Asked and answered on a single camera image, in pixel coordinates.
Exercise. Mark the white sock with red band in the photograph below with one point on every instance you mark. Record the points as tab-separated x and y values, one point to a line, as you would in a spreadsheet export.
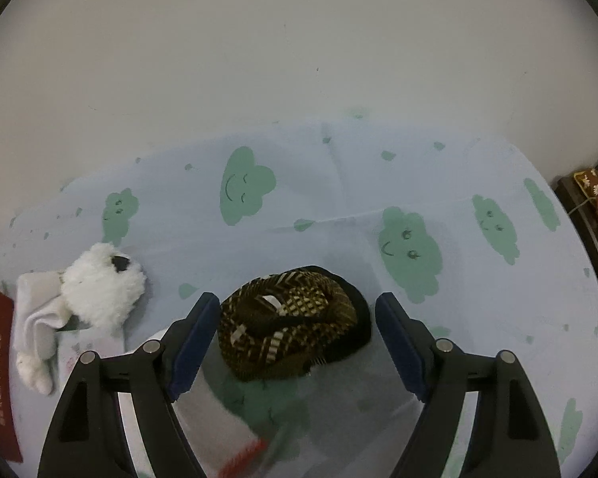
214	423

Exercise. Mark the brown floral pouch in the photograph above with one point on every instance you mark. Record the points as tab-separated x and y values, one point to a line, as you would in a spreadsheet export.
590	184

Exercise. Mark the cloud-print bed sheet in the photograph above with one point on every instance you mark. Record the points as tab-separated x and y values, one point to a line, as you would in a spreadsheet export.
329	184

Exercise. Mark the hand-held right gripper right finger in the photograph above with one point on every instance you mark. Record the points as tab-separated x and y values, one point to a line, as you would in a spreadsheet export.
403	353

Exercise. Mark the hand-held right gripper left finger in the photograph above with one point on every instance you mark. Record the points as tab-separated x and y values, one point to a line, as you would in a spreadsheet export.
194	348

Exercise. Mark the white fluffy yellow plush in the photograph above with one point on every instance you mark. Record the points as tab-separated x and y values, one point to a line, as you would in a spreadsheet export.
99	294

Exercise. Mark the white pompom sock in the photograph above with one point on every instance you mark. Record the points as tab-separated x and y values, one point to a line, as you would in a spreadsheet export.
32	323

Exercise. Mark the brown patterned cloth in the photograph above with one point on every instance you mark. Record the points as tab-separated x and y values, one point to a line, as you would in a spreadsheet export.
289	328

